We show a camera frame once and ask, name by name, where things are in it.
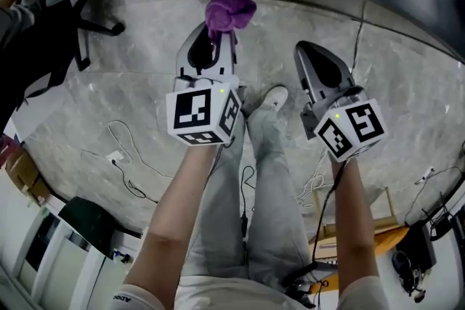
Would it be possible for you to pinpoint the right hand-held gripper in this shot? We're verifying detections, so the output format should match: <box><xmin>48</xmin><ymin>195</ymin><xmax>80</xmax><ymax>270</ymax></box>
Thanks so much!
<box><xmin>293</xmin><ymin>41</ymin><xmax>389</xmax><ymax>163</ymax></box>

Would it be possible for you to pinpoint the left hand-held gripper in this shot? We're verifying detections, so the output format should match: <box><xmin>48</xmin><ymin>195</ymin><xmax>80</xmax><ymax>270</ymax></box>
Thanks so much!
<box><xmin>166</xmin><ymin>20</ymin><xmax>244</xmax><ymax>147</ymax></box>

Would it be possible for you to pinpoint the purple cloth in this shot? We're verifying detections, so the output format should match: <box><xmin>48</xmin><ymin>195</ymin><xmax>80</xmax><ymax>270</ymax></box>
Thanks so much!
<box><xmin>204</xmin><ymin>0</ymin><xmax>258</xmax><ymax>46</ymax></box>

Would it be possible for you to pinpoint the person's left forearm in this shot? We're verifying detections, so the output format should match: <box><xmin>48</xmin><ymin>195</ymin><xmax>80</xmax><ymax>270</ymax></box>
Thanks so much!
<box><xmin>123</xmin><ymin>143</ymin><xmax>219</xmax><ymax>297</ymax></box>

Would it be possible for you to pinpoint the person's right forearm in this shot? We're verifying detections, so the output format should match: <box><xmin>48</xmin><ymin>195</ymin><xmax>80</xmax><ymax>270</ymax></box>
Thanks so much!
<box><xmin>328</xmin><ymin>154</ymin><xmax>381</xmax><ymax>293</ymax></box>

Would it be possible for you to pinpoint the person's right white shoe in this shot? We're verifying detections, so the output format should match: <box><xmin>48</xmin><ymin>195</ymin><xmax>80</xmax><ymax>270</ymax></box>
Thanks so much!
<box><xmin>253</xmin><ymin>85</ymin><xmax>290</xmax><ymax>115</ymax></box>

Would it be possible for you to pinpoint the person's right leg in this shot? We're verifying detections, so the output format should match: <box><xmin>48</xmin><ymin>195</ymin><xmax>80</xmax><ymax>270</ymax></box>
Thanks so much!
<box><xmin>245</xmin><ymin>103</ymin><xmax>313</xmax><ymax>293</ymax></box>

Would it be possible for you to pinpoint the person's leg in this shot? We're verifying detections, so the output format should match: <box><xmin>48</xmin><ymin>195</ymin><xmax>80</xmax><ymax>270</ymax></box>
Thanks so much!
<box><xmin>179</xmin><ymin>112</ymin><xmax>255</xmax><ymax>279</ymax></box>
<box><xmin>245</xmin><ymin>103</ymin><xmax>313</xmax><ymax>293</ymax></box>

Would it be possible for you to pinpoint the black office chair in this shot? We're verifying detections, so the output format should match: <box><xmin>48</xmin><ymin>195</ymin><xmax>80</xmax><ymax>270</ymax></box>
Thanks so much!
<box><xmin>0</xmin><ymin>0</ymin><xmax>126</xmax><ymax>110</ymax></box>

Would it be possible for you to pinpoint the person's left leg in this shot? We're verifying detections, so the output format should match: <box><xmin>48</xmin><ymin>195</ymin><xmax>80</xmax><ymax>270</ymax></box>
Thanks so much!
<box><xmin>179</xmin><ymin>112</ymin><xmax>255</xmax><ymax>279</ymax></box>

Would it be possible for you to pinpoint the dark green bin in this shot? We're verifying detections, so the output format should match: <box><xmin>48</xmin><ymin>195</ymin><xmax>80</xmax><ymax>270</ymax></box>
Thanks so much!
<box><xmin>57</xmin><ymin>196</ymin><xmax>143</xmax><ymax>259</ymax></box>

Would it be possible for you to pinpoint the cardboard box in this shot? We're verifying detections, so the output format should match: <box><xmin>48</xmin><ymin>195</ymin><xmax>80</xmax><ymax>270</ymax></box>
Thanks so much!
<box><xmin>25</xmin><ymin>176</ymin><xmax>51</xmax><ymax>207</ymax></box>
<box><xmin>4</xmin><ymin>148</ymin><xmax>39</xmax><ymax>193</ymax></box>

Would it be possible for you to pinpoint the person's white shirt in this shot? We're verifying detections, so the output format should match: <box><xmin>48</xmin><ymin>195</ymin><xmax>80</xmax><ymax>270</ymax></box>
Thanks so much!
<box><xmin>110</xmin><ymin>274</ymin><xmax>386</xmax><ymax>310</ymax></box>

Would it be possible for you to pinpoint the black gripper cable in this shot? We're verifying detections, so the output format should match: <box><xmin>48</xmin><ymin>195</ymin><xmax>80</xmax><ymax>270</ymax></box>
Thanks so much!
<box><xmin>285</xmin><ymin>159</ymin><xmax>348</xmax><ymax>287</ymax></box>
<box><xmin>206</xmin><ymin>141</ymin><xmax>228</xmax><ymax>179</ymax></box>

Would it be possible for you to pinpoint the thin white cable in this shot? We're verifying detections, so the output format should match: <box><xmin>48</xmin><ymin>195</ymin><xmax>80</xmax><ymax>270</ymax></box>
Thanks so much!
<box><xmin>80</xmin><ymin>119</ymin><xmax>175</xmax><ymax>181</ymax></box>

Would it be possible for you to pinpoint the black floor cable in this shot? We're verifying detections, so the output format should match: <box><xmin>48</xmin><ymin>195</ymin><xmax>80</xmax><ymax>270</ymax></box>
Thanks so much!
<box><xmin>112</xmin><ymin>159</ymin><xmax>159</xmax><ymax>204</ymax></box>

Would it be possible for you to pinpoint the black power adapter cable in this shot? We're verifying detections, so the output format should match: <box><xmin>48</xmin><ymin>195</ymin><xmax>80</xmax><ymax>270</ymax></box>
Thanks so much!
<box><xmin>239</xmin><ymin>165</ymin><xmax>257</xmax><ymax>255</ymax></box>

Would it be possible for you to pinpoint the black camera equipment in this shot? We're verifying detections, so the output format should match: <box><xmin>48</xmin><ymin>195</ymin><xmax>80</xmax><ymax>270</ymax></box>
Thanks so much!
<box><xmin>394</xmin><ymin>188</ymin><xmax>465</xmax><ymax>304</ymax></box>

